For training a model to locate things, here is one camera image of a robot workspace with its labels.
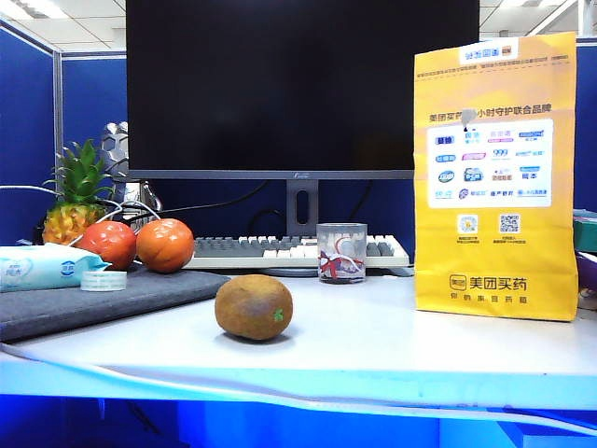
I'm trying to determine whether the silver partition post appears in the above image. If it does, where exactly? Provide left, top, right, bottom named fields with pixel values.
left=51, top=49, right=64, bottom=190

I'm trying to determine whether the teal box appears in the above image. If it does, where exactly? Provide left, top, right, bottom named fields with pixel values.
left=572, top=209, right=597, bottom=254

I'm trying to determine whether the yellow printed paper bag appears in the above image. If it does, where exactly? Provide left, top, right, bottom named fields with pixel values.
left=413, top=31, right=579, bottom=323

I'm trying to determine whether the red-orange tomato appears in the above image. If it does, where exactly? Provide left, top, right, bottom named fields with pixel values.
left=74, top=220, right=138, bottom=273
left=134, top=217, right=195, bottom=274

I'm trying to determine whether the grey monitor stand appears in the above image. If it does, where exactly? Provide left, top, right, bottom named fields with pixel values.
left=285, top=179, right=320, bottom=237

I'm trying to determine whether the clear plastic cup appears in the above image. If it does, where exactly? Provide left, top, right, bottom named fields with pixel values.
left=315, top=222, right=369, bottom=285

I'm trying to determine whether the small pineapple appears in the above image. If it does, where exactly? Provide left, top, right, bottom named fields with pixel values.
left=41, top=138, right=116, bottom=246

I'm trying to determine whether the black looped cable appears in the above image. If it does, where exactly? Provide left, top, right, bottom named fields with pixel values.
left=248, top=207, right=287, bottom=237

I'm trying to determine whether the grey and white keyboard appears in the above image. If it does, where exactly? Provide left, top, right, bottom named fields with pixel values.
left=184, top=234, right=410, bottom=271

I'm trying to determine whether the kiwifruit with green sticker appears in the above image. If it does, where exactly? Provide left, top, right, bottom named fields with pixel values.
left=214, top=273, right=294, bottom=342

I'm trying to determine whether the white cable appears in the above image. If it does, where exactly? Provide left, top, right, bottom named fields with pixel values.
left=0, top=184, right=162, bottom=247

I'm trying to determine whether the grey felt sleeve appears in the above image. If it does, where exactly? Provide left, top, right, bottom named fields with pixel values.
left=0, top=263, right=231, bottom=343

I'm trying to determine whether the black monitor cable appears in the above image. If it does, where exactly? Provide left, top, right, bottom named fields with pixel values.
left=126, top=180, right=272, bottom=222

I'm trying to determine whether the clear adhesive tape roll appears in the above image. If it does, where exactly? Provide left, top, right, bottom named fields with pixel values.
left=79, top=269, right=129, bottom=293

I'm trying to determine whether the light blue wet wipes pack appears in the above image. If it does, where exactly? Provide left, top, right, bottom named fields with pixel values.
left=0, top=242, right=112, bottom=294

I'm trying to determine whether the black computer monitor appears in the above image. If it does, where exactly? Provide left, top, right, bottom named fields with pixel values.
left=124, top=0, right=480, bottom=181

